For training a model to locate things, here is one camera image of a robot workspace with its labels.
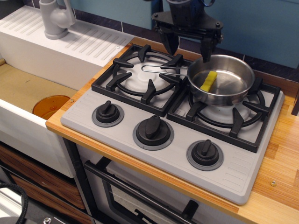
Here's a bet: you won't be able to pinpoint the black braided cable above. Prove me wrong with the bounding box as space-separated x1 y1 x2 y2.
0 183 29 224

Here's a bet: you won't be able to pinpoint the black left stove knob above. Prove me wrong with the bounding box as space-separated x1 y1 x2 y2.
92 100 124 128

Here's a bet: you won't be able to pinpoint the grey toy faucet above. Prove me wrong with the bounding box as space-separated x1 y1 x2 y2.
39 0 76 40

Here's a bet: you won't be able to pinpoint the steel pan with wire handle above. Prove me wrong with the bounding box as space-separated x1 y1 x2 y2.
141 55 255 106

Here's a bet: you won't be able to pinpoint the oven door with black handle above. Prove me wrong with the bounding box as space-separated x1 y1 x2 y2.
84 157 238 224

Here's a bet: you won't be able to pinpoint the black left burner grate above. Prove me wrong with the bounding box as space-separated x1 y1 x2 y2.
92 44 191 117

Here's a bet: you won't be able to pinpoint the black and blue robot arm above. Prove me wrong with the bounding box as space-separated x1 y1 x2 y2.
151 0 223 63

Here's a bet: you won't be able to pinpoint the black stove knob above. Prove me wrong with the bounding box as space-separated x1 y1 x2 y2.
92 100 124 128
133 115 174 151
186 140 224 171

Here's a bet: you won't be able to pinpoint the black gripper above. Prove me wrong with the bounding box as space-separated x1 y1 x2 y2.
152 11 223 63

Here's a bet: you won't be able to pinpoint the white toy sink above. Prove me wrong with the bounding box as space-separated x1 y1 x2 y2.
0 6 133 178

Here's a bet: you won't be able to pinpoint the black right burner grate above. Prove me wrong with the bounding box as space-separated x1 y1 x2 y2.
167 77 283 153

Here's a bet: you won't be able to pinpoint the black burner grate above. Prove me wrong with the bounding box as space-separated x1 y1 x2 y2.
92 44 191 117
167 77 283 153

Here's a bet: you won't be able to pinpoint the orange plastic bowl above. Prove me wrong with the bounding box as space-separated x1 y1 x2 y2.
32 95 70 120

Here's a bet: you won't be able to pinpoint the yellow crinkle fry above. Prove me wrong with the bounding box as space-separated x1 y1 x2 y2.
200 71 218 92

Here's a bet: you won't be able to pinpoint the black middle stove knob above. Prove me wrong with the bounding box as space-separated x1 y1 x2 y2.
133 115 174 151

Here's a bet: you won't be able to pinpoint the wooden drawer fronts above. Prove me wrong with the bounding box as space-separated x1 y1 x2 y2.
0 142 92 224

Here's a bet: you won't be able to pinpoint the grey toy stove top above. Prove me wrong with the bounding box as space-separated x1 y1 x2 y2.
60 61 285 206

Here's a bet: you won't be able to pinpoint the black right stove knob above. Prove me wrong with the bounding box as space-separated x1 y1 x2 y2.
186 140 224 171

